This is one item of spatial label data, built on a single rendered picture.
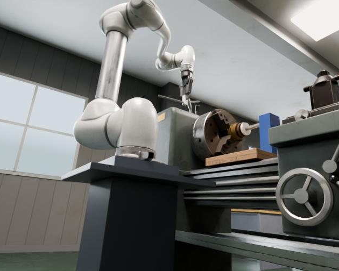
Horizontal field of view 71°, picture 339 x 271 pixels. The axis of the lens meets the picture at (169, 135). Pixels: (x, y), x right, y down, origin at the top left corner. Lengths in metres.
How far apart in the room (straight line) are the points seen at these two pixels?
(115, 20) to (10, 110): 3.00
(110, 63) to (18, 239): 3.15
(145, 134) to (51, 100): 3.38
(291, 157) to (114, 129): 0.62
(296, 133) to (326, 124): 0.08
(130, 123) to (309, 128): 0.59
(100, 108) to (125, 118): 0.16
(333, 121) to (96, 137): 0.81
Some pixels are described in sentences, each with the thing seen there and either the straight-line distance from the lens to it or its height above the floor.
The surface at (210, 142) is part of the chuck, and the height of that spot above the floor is 1.01.
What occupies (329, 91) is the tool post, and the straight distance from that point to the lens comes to 1.02.
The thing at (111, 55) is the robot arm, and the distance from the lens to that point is 1.21.
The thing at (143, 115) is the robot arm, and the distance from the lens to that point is 0.92.
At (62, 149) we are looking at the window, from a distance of 4.01.
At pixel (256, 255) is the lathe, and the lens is 0.85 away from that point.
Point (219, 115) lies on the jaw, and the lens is 1.36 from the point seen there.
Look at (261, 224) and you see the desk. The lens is 3.72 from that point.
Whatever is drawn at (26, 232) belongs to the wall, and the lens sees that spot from 3.95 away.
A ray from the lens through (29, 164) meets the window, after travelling 3.94.
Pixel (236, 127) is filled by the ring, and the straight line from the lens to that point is 1.32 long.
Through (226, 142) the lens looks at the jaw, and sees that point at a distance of 1.32.
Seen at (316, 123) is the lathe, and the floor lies 0.90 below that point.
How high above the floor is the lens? 0.64
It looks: 18 degrees up
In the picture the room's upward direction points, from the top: 4 degrees clockwise
